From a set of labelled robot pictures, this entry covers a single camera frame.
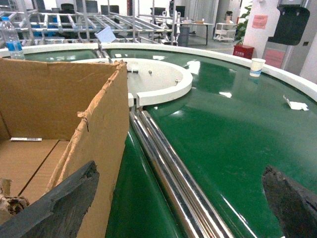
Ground red fire equipment box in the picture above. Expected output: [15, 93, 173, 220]
[233, 45, 255, 60]

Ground white round conveyor centre hub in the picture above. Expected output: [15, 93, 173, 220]
[71, 58, 193, 107]

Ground white paper scrap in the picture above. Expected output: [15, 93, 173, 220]
[283, 95, 309, 111]

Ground white paper cup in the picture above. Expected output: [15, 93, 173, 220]
[250, 58, 266, 77]

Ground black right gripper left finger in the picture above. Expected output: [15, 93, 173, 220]
[0, 161, 100, 238]

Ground green curved conveyor belt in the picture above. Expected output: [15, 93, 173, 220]
[24, 48, 317, 238]

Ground chrome conveyor roller bars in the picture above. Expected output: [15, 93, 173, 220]
[129, 110, 233, 238]

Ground grey metal roller rack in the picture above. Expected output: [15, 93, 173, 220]
[0, 0, 172, 47]

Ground white barcode label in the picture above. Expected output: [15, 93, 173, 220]
[10, 137, 42, 142]

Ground clear plastic water bottle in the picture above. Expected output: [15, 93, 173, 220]
[0, 16, 25, 60]

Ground white outer conveyor rim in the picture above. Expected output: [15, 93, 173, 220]
[0, 42, 317, 103]

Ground brown cardboard box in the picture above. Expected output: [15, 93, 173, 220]
[0, 59, 129, 238]

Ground white office cart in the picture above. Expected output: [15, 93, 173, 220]
[213, 23, 237, 42]

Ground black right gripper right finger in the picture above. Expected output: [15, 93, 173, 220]
[262, 165, 317, 238]

